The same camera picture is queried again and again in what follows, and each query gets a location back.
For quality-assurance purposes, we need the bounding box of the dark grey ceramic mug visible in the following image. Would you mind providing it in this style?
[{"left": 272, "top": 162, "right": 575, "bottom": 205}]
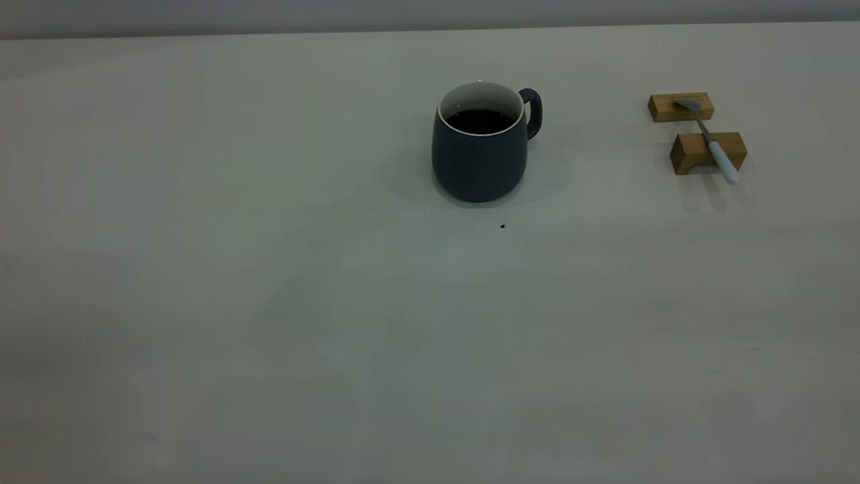
[{"left": 431, "top": 81, "right": 542, "bottom": 204}]

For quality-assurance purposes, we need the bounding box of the metal spoon pale blue handle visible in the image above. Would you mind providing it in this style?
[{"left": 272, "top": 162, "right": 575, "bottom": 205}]
[{"left": 675, "top": 98, "right": 742, "bottom": 185}]

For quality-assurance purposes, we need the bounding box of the flat rectangular wooden block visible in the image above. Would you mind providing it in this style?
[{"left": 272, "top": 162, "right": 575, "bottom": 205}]
[{"left": 648, "top": 92, "right": 715, "bottom": 123}]

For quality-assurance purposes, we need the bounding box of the arched wooden block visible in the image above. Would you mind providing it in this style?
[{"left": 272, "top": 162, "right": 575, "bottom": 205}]
[{"left": 670, "top": 132, "right": 748, "bottom": 175}]

